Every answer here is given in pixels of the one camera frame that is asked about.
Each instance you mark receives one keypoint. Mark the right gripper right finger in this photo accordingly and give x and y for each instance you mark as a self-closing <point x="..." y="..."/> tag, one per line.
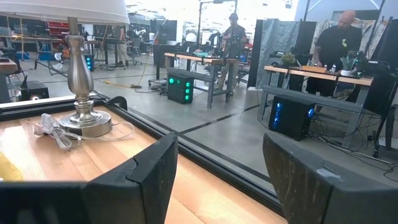
<point x="298" y="186"/>

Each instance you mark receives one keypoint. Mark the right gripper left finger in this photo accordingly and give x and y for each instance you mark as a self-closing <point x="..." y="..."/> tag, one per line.
<point x="149" y="186"/>

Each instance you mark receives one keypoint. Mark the black computer blue lights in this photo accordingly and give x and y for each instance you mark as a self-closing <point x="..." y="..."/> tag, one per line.
<point x="290" y="116"/>

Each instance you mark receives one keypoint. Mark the wooden top grey workbench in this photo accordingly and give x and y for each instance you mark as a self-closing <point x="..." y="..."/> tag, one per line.
<point x="311" y="99"/>
<point x="214" y="60"/>

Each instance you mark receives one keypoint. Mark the black computer green lights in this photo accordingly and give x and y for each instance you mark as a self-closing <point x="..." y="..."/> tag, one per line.
<point x="178" y="90"/>

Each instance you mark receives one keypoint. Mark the small green potted plant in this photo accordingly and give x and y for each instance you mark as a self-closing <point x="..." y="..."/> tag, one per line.
<point x="288" y="59"/>

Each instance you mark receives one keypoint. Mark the silver lamp white shade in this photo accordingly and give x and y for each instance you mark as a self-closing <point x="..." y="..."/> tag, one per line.
<point x="80" y="77"/>

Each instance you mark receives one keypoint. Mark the plant in white pot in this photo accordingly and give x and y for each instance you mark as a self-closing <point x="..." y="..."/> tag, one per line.
<point x="346" y="67"/>

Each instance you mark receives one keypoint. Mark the black computer cyan lights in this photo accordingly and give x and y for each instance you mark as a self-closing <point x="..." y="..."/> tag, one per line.
<point x="89" y="63"/>

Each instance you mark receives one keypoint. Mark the yellow plastic bin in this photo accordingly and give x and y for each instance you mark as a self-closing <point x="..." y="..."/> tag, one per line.
<point x="9" y="171"/>

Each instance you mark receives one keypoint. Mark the person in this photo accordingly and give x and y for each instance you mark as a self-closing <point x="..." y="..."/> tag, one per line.
<point x="122" y="46"/>
<point x="234" y="40"/>
<point x="335" y="46"/>

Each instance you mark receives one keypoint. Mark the grey tarp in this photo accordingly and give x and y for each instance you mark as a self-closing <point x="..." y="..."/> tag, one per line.
<point x="273" y="40"/>

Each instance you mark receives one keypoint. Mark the black box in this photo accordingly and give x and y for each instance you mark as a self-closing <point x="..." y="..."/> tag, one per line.
<point x="35" y="88"/>

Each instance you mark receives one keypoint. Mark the white globe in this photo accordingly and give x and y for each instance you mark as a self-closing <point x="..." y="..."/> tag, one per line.
<point x="191" y="38"/>

